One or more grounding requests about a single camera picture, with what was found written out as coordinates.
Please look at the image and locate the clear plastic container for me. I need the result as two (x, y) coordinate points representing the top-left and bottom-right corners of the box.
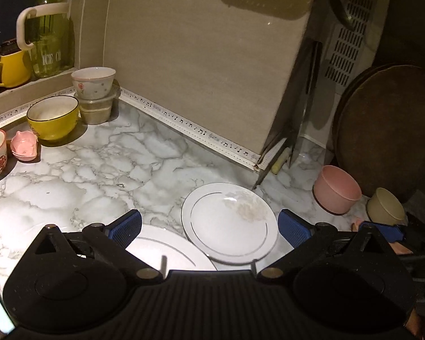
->
(78, 87), (121, 125)

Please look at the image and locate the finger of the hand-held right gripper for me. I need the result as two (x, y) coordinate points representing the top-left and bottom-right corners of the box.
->
(360, 221), (405, 244)

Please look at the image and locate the green glass jar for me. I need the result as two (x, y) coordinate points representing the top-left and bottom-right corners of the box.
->
(16, 0), (74, 79)

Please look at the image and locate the pink bowl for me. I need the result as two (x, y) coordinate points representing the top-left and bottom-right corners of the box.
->
(313, 165), (362, 215)

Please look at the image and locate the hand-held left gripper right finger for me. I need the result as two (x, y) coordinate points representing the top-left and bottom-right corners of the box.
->
(257, 210), (398, 286)

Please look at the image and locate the white floral bowl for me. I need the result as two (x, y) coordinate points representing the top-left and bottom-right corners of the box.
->
(71, 67), (117, 100)

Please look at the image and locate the yellow mug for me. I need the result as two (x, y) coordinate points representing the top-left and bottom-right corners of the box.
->
(0, 50), (32, 88)

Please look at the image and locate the small beige bowl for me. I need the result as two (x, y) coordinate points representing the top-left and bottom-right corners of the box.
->
(367, 187), (407, 226)

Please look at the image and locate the large white plate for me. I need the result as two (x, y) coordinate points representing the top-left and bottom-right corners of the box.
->
(125, 224), (218, 280)

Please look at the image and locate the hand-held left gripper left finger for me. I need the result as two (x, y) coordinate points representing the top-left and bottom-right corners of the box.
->
(30, 210), (164, 287)

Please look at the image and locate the dark metal ladle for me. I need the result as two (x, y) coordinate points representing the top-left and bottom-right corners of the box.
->
(327, 0), (359, 31)

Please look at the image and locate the steel cleaver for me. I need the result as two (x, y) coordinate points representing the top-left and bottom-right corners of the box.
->
(252, 40), (324, 189)

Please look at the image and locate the white floral plate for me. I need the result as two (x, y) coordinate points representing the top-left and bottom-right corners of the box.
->
(181, 183), (279, 265)

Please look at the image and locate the round wooden cutting board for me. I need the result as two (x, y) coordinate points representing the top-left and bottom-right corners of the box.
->
(335, 64), (425, 203)

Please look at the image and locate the white vented appliance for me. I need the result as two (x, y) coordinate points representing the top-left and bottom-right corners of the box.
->
(320, 0), (394, 97)

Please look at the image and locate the yellow bowl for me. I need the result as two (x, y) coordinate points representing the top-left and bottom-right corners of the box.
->
(26, 95), (80, 141)

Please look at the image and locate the cream knife handle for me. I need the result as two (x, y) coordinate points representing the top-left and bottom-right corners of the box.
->
(272, 146), (292, 175)

